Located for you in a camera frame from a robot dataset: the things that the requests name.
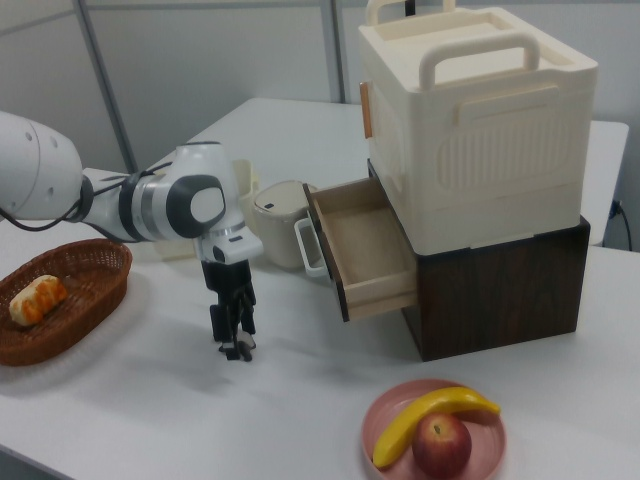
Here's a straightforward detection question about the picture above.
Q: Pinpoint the yellow toy banana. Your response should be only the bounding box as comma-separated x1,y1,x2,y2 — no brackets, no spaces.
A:
372,385,502,470

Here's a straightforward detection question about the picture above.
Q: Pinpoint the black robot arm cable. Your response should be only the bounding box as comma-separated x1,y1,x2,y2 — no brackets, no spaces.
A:
0,164,176,232

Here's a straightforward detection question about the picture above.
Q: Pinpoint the cream wooden cabinet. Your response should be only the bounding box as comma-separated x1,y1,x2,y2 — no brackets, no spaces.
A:
357,0,600,257

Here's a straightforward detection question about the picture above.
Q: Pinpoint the small cream lidded trash can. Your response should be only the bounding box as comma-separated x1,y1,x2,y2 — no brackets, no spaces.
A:
252,181,319,273

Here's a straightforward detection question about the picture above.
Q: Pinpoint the brown wicker basket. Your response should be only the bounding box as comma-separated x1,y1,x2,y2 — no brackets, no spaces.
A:
0,238,134,367

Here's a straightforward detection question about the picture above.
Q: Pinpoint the toy bread loaf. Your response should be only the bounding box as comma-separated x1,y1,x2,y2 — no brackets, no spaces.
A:
8,274,68,327

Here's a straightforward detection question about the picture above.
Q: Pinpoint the cream plastic open bin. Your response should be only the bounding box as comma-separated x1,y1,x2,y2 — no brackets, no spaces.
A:
152,158,261,261

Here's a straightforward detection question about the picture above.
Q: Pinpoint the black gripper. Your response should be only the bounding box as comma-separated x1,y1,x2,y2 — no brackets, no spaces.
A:
201,257,259,362

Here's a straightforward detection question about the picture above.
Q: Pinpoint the pink plate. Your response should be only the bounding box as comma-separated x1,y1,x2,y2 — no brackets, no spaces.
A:
361,378,508,480

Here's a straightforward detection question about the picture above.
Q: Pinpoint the red toy apple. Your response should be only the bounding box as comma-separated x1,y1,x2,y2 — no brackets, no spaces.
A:
411,412,473,479

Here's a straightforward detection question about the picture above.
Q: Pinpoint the black wall power cable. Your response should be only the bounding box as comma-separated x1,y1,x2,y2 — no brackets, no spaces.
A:
610,199,632,247

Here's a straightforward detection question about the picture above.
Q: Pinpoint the wooden drawer with white handle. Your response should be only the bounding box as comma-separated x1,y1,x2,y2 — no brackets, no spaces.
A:
293,175,419,324

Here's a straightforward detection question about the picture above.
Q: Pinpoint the small panda toy figure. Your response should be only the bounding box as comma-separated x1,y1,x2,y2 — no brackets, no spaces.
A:
233,333,259,362

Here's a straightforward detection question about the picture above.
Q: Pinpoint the dark wood drawer cabinet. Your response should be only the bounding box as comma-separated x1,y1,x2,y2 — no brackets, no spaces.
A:
367,159,592,363

